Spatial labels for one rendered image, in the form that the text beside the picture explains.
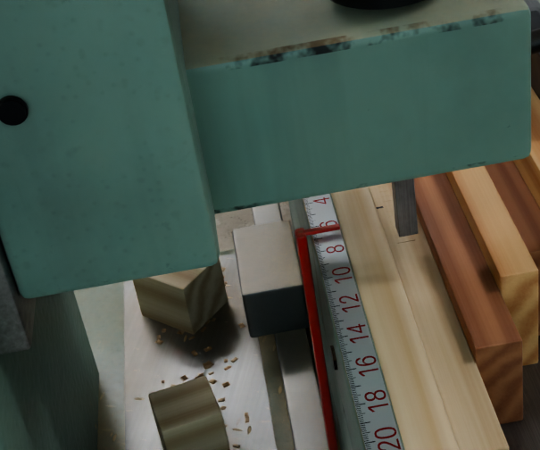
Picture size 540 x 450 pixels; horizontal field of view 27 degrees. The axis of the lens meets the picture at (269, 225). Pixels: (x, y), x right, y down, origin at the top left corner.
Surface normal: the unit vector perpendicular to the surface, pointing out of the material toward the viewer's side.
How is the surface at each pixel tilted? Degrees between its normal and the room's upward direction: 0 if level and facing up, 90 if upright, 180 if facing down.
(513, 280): 90
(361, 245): 0
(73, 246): 90
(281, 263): 0
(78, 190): 90
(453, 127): 90
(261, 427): 0
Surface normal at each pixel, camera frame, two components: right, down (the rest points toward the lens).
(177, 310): -0.57, 0.54
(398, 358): -0.14, -0.80
